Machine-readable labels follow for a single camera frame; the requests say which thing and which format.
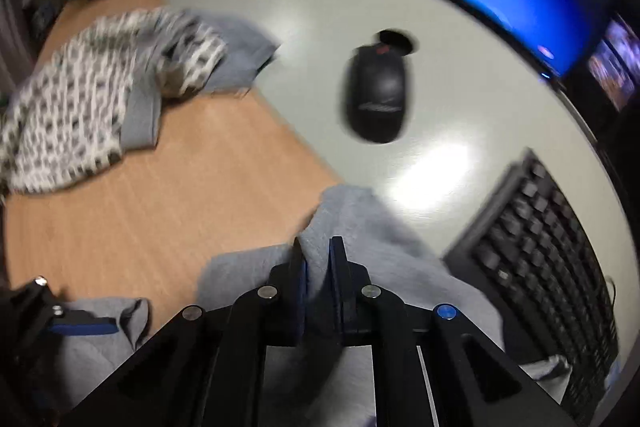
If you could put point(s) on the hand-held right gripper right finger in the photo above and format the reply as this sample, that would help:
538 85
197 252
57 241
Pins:
335 292

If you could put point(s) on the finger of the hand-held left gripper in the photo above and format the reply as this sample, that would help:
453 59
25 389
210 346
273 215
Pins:
82 328

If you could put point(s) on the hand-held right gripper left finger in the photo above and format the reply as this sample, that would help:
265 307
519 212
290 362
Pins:
300 292

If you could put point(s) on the grey printed t-shirt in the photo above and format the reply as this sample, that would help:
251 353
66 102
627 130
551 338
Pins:
360 227

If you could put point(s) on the black computer mouse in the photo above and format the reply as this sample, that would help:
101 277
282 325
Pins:
377 99

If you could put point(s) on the black keyboard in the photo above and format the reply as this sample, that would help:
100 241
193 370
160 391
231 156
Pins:
545 282

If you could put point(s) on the white black spotted garment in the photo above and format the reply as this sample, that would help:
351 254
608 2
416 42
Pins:
85 107

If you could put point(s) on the plain grey garment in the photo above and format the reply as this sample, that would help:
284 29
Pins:
240 48

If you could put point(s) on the monitor with camera feeds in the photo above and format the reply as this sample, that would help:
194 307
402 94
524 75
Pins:
615 67

